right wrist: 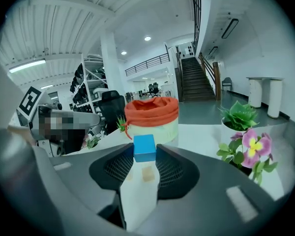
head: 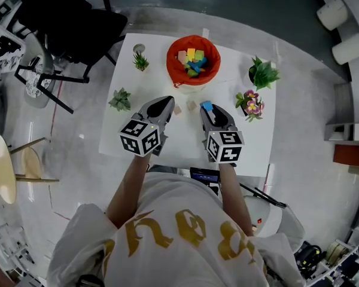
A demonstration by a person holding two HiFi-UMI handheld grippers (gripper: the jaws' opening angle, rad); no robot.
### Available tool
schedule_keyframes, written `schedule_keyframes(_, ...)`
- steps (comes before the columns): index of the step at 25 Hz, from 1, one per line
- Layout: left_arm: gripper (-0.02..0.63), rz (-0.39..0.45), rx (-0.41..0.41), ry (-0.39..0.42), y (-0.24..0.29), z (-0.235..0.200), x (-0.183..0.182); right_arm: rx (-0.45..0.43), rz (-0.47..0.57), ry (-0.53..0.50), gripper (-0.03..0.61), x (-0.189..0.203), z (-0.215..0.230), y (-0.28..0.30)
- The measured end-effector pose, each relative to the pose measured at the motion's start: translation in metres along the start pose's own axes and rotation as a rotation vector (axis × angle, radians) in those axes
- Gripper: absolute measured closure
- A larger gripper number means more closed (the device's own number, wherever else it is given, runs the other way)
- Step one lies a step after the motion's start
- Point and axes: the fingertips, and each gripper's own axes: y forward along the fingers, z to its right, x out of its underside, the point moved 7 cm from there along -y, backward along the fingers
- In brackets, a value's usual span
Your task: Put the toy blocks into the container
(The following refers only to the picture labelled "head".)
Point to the beige wooden block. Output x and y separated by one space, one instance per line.
191 105
177 110

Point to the pile of coloured wooden blocks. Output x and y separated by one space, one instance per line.
194 61

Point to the person's left forearm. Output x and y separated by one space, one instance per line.
128 190

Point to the small spiky potted plant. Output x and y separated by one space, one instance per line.
140 62

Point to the white counter with cylinder legs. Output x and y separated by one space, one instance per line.
347 46

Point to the round wooden side table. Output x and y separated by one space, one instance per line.
3 169

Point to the person's white printed shirt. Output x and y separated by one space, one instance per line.
173 250

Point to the white shelf rack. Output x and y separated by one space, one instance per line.
3 49

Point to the beige tape roll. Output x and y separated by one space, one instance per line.
336 251

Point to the grey metal shelf unit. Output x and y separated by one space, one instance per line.
344 131

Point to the person's right forearm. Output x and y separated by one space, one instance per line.
234 196

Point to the black screen device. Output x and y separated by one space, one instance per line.
205 176

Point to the grey chair with black legs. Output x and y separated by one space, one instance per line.
36 82

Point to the black folding stand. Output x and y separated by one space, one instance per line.
266 197

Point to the rust-red cabinet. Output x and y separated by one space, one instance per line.
350 155

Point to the blue wooden block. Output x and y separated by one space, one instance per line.
206 106

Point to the pink flower potted plant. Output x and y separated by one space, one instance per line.
251 105

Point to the black headphones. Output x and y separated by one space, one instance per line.
309 256

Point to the white tape strip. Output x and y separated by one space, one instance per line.
206 32

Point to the broad-leaf green potted plant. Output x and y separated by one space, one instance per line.
264 73

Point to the small grey-green succulent plant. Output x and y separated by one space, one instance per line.
120 100

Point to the black mesh office chair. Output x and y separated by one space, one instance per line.
71 25

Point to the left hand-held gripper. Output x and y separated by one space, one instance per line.
137 136

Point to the white rounded chair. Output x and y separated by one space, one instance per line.
263 217

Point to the white metal frames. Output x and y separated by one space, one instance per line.
6 244

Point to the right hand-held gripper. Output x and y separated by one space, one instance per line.
227 145

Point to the person's grey trousers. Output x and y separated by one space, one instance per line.
163 169

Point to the white equipment shelf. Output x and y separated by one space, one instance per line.
347 268

